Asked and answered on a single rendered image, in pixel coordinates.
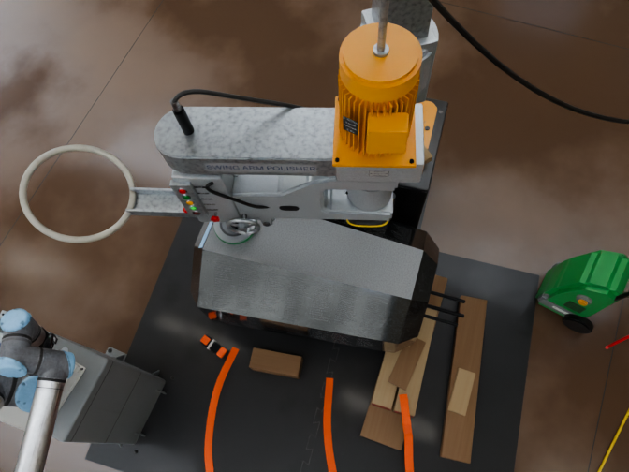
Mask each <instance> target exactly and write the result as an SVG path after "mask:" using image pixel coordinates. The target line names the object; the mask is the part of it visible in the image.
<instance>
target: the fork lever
mask: <svg viewBox="0 0 629 472"><path fill-rule="evenodd" d="M130 190H131V191H135V192H136V193H137V198H136V204H135V207H134V209H125V211H126V212H128V213H131V215H150V216H176V217H196V216H190V215H189V214H186V213H185V212H184V211H183V205H182V203H181V202H180V200H179V199H178V197H177V196H176V195H175V193H174V192H173V190H172V189H171V188H143V187H130Z"/></svg>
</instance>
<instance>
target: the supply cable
mask: <svg viewBox="0 0 629 472"><path fill-rule="evenodd" d="M428 1H429V2H430V3H431V4H432V5H433V6H434V7H435V8H436V10H437V11H438V12H439V13H440V14H441V15H442V16H443V17H444V18H445V19H446V20H447V21H448V22H449V23H450V24H451V25H452V26H453V27H454V28H455V29H456V30H457V31H458V32H459V33H460V34H461V35H462V36H463V37H464V38H465V39H466V40H467V41H468V42H469V43H470V44H471V45H472V46H474V47H475V48H476V49H477V50H478V51H479V52H481V53H482V54H483V55H484V56H485V57H487V58H488V59H489V60H490V61H491V62H492V63H494V64H495V65H496V66H497V67H499V68H500V69H501V70H502V71H503V72H505V73H506V74H507V75H509V76H510V77H511V78H513V79H514V80H515V81H517V82H519V83H520V84H522V85H523V86H525V87H526V88H528V89H530V90H531V91H533V92H534V93H536V94H538V95H540V96H542V97H543V98H545V99H547V100H549V101H551V102H552V103H555V104H557V105H559V106H561V107H564V108H566V109H568V110H571V111H574V112H577V113H580V114H583V115H586V116H589V117H592V118H596V119H600V120H604V121H609V122H614V123H620V124H628V125H629V120H628V119H621V118H615V117H610V116H605V115H602V114H598V113H594V112H590V111H585V110H583V109H581V108H578V107H575V106H572V105H570V104H568V103H565V102H563V101H561V100H560V99H558V98H555V97H553V96H551V95H549V94H547V93H545V92H544V91H542V90H540V89H538V88H536V87H535V86H533V85H532V84H530V83H529V82H527V81H526V80H524V79H523V78H522V77H520V76H519V75H517V74H516V73H515V72H514V71H512V70H511V69H510V68H508V67H507V66H506V65H504V64H503V63H502V62H500V61H499V60H498V59H497V58H496V57H495V56H493V55H492V54H491V53H490V52H489V51H488V50H487V49H485V48H484V47H483V46H482V45H481V44H480V43H479V42H478V41H477V40H476V39H475V38H474V37H473V36H472V35H471V34H470V33H469V32H468V31H467V30H466V29H465V28H464V27H463V26H462V25H461V24H460V23H459V22H457V21H456V20H455V19H454V18H453V16H452V15H451V14H450V13H449V12H448V11H447V10H446V9H445V7H444V6H443V5H442V4H441V3H440V2H439V1H438V0H428Z"/></svg>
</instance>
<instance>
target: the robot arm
mask: <svg viewBox="0 0 629 472"><path fill-rule="evenodd" d="M0 326H1V329H2V330H3V331H4V333H3V337H2V342H1V346H0V410H1V409H2V407H3V406H14V407H18V408H19V409H20V410H22V411H25V412H28V413H29V417H28V421H27V423H26V427H25V431H24V435H23V439H22V445H21V449H20V453H19V456H18V460H17V463H16V467H15V471H14V472H43V471H44V467H45V463H46V460H47V456H48V452H49V448H50V443H51V437H52V433H53V429H54V425H55V421H56V417H57V413H58V409H59V405H60V402H61V397H62V393H63V389H64V385H65V384H66V380H67V379H69V378H71V377H72V375H73V371H74V369H75V356H74V354H73V353H71V352H68V348H67V347H63V348H62V350H58V349H52V348H53V345H54V344H56V343H57V340H58V339H57V338H56V336H55V335H54V334H53V333H48V332H47V331H46V330H45V329H44V328H43V327H40V325H39V324H37V322H36V321H35V320H34V319H33V318H32V316H31V314H30V313H28V312H27V311H26V310H24V309H21V308H17V309H12V310H10V311H8V312H6V313H5V314H4V315H3V316H2V318H1V320H0ZM50 335H51V337H49V336H50ZM53 337H55V342H54V341H53V340H54V339H53Z"/></svg>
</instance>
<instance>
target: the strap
mask: <svg viewBox="0 0 629 472"><path fill-rule="evenodd" d="M238 351H239V350H238V349H237V348H235V347H232V349H231V350H230V352H229V354H228V356H227V360H226V362H225V364H224V366H223V368H222V370H221V372H220V374H219V376H218V378H217V380H216V383H215V386H214V389H213V393H212V399H211V402H210V407H209V412H208V418H207V425H206V434H205V448H204V456H205V467H206V472H213V463H212V436H213V426H214V419H215V413H216V408H217V404H218V399H219V395H220V392H221V389H222V387H223V384H224V381H225V379H226V376H227V373H228V371H229V369H230V367H231V365H232V363H233V361H234V359H235V357H236V355H237V353H238ZM332 390H333V378H327V377H326V389H325V402H324V417H323V425H324V442H325V451H326V458H327V464H328V469H329V472H337V470H336V465H335V461H334V454H333V447H332V439H331V403H332ZM399 396H400V404H401V412H402V426H403V432H404V456H405V472H414V462H413V434H412V428H411V420H410V412H409V405H408V398H407V394H399Z"/></svg>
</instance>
